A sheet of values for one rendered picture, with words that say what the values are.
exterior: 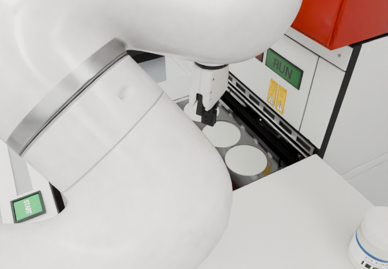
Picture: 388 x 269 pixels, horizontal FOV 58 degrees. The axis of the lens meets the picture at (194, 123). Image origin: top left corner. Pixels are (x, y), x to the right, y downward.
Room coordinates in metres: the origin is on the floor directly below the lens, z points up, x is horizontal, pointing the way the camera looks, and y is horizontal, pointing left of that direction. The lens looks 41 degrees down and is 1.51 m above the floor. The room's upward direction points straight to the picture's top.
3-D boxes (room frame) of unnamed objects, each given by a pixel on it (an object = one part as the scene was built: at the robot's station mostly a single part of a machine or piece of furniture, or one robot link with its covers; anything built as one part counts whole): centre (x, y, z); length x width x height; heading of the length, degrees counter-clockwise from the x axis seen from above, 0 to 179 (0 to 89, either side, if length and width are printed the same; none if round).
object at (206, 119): (0.60, -0.03, 1.01); 0.03 x 0.03 x 0.07; 61
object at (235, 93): (0.74, -0.16, 0.89); 0.44 x 0.02 x 0.10; 28
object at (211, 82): (0.62, -0.04, 1.11); 0.10 x 0.07 x 0.11; 151
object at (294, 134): (0.74, -0.16, 0.96); 0.44 x 0.01 x 0.02; 28
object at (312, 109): (0.90, -0.08, 1.02); 0.82 x 0.03 x 0.40; 28
